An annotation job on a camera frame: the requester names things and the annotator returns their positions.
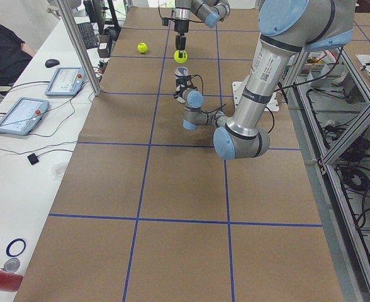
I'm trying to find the lower teach pendant tablet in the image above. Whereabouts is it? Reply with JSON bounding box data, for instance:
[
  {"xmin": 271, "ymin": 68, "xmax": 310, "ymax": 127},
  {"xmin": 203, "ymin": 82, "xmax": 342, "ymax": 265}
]
[{"xmin": 0, "ymin": 97, "xmax": 50, "ymax": 136}]

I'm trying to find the red cylinder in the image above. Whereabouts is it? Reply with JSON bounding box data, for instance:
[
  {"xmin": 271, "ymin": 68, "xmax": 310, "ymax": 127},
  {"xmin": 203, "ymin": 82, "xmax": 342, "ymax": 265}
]
[{"xmin": 0, "ymin": 270, "xmax": 23, "ymax": 292}]

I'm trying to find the aluminium frame post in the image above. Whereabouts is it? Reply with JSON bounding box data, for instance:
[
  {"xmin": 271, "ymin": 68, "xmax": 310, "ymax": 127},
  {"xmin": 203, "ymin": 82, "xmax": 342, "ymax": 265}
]
[{"xmin": 55, "ymin": 0, "xmax": 101, "ymax": 96}]

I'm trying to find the person in black shirt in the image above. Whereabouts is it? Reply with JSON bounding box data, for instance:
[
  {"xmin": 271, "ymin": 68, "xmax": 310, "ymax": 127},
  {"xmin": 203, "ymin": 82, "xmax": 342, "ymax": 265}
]
[{"xmin": 0, "ymin": 24, "xmax": 36, "ymax": 86}]

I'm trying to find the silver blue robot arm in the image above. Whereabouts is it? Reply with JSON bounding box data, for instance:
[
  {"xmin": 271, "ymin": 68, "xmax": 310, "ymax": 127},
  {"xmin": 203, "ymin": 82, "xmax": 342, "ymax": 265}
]
[
  {"xmin": 159, "ymin": 0, "xmax": 230, "ymax": 63},
  {"xmin": 176, "ymin": 1, "xmax": 356, "ymax": 160}
]

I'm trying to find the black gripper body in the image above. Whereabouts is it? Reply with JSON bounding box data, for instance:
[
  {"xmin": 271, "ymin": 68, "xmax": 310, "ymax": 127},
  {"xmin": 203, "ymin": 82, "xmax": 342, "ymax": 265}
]
[
  {"xmin": 161, "ymin": 17, "xmax": 190, "ymax": 36},
  {"xmin": 174, "ymin": 75, "xmax": 194, "ymax": 98}
]

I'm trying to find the small black square puck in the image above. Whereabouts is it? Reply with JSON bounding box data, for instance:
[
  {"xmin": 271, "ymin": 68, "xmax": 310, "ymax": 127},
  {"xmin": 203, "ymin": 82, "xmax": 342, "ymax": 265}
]
[{"xmin": 27, "ymin": 153, "xmax": 39, "ymax": 165}]

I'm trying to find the black computer mouse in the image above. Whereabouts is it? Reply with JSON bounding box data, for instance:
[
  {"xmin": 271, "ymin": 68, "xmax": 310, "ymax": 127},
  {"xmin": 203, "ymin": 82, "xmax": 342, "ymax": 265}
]
[{"xmin": 45, "ymin": 59, "xmax": 60, "ymax": 68}]

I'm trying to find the yellow tennis ball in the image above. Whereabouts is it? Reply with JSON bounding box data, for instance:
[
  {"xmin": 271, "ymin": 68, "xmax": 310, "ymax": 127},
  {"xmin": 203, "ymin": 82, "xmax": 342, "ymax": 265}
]
[
  {"xmin": 174, "ymin": 50, "xmax": 188, "ymax": 64},
  {"xmin": 137, "ymin": 42, "xmax": 148, "ymax": 54}
]

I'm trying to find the silver round lid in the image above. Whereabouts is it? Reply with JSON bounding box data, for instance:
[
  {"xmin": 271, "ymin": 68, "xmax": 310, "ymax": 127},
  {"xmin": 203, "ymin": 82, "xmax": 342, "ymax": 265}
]
[{"xmin": 3, "ymin": 257, "xmax": 21, "ymax": 273}]

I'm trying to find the upper teach pendant tablet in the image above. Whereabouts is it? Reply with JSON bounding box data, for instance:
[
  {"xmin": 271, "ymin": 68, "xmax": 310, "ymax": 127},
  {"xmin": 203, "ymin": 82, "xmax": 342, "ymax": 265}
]
[{"xmin": 45, "ymin": 67, "xmax": 86, "ymax": 97}]

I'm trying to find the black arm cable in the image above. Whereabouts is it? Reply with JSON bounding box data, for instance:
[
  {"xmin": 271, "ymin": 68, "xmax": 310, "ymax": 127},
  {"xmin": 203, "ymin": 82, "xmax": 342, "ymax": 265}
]
[{"xmin": 191, "ymin": 74, "xmax": 276, "ymax": 133}]

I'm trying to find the black box on desk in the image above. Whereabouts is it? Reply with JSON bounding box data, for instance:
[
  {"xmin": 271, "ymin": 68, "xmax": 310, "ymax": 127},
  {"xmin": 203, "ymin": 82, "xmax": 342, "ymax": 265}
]
[{"xmin": 98, "ymin": 35, "xmax": 112, "ymax": 58}]

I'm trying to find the blue tape roll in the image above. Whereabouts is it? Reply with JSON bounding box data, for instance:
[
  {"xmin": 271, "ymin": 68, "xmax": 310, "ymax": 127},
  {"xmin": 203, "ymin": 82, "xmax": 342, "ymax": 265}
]
[{"xmin": 5, "ymin": 238, "xmax": 27, "ymax": 258}]

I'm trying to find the black keyboard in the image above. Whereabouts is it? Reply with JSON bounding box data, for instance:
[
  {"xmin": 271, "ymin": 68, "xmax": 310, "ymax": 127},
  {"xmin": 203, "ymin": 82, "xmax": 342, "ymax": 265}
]
[{"xmin": 77, "ymin": 22, "xmax": 98, "ymax": 49}]

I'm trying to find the white blue tennis ball can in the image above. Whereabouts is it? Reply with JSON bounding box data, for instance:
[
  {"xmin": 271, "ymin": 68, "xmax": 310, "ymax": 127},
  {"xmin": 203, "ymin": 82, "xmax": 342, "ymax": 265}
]
[{"xmin": 174, "ymin": 66, "xmax": 189, "ymax": 80}]

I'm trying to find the teach pendant tablet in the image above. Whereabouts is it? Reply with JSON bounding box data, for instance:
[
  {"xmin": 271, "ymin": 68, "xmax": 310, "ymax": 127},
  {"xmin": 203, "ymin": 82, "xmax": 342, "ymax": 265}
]
[
  {"xmin": 45, "ymin": 67, "xmax": 86, "ymax": 97},
  {"xmin": 0, "ymin": 97, "xmax": 50, "ymax": 136}
]

